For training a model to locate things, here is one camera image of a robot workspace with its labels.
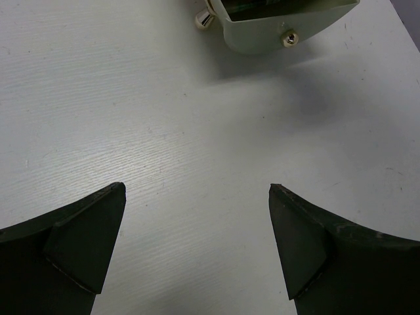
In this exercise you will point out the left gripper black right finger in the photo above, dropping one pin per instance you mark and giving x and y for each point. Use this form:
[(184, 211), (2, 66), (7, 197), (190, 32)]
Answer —
[(332, 265)]

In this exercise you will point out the round wooden drawer cabinet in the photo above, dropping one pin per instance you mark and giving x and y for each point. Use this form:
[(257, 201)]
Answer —
[(256, 27)]

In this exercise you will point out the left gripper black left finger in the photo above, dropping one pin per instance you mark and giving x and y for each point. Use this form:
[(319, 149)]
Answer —
[(57, 263)]

